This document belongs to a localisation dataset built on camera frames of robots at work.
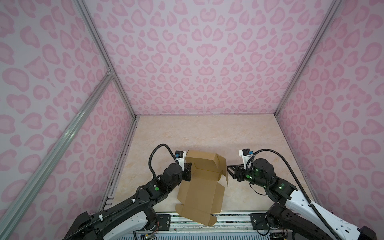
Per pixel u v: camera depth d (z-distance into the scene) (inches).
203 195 30.8
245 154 26.6
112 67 35.8
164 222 29.0
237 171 26.1
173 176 22.6
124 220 19.2
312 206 18.7
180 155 26.5
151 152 21.7
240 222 29.5
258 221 29.0
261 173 22.4
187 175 27.2
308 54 33.8
